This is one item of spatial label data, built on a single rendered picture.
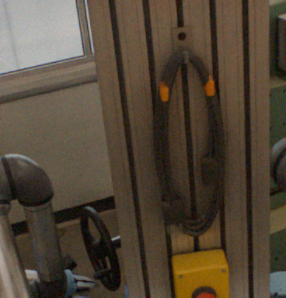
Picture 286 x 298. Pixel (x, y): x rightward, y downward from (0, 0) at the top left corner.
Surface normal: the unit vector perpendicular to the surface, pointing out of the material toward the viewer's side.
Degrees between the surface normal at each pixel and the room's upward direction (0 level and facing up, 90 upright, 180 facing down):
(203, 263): 0
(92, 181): 90
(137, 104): 90
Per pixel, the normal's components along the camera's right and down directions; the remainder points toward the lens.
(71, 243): -0.10, -0.84
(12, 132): 0.35, 0.47
